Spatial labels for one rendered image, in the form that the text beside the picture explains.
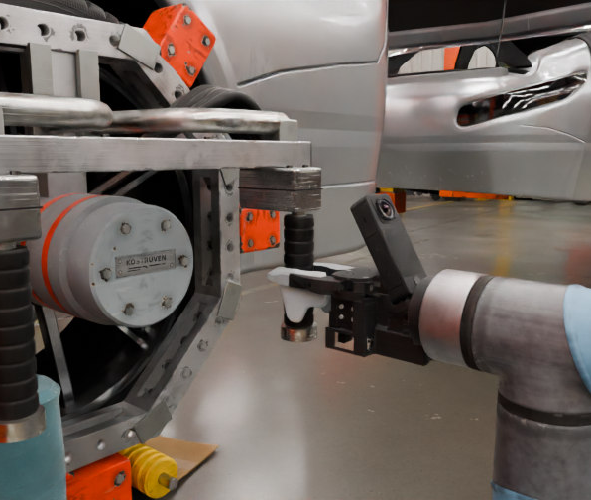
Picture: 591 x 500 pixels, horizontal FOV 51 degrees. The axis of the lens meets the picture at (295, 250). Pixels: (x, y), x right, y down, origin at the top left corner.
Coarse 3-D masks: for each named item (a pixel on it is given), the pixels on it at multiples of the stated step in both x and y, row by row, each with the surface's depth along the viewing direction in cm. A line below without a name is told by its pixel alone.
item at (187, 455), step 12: (156, 444) 208; (168, 444) 208; (180, 444) 208; (192, 444) 208; (204, 444) 207; (216, 444) 206; (180, 456) 199; (192, 456) 199; (204, 456) 199; (180, 468) 191; (192, 468) 191
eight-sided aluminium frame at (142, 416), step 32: (0, 32) 65; (32, 32) 68; (64, 32) 70; (96, 32) 73; (128, 32) 76; (128, 64) 79; (160, 64) 80; (160, 96) 81; (224, 192) 91; (224, 224) 91; (224, 256) 92; (224, 288) 92; (192, 320) 94; (224, 320) 93; (160, 352) 91; (192, 352) 89; (160, 384) 87; (96, 416) 83; (128, 416) 83; (160, 416) 86; (64, 448) 76; (96, 448) 79
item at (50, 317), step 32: (0, 64) 75; (128, 96) 87; (96, 192) 87; (128, 192) 105; (160, 192) 99; (192, 224) 98; (64, 352) 102; (96, 352) 99; (128, 352) 95; (64, 384) 86; (96, 384) 91; (64, 416) 85
